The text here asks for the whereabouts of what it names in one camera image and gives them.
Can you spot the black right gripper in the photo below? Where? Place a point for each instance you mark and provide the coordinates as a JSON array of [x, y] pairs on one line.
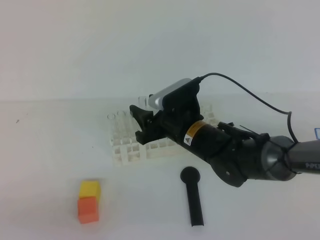
[[181, 109]]

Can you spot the black test tube holder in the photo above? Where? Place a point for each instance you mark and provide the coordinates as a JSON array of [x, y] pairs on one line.
[[190, 176]]

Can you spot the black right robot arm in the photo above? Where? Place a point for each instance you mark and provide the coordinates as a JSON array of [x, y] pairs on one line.
[[235, 155]]

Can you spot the clear glass test tube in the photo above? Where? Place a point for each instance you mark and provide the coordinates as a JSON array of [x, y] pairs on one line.
[[143, 102]]

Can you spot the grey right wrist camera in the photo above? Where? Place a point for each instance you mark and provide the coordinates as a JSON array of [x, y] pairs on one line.
[[156, 101]]

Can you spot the yellow foam cube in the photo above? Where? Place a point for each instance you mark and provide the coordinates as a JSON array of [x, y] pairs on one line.
[[90, 188]]

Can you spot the glass tube in rack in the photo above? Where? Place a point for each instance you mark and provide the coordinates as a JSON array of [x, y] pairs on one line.
[[113, 129], [122, 123]]

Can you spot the orange foam cube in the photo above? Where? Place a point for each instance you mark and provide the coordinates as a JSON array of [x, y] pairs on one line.
[[88, 210]]

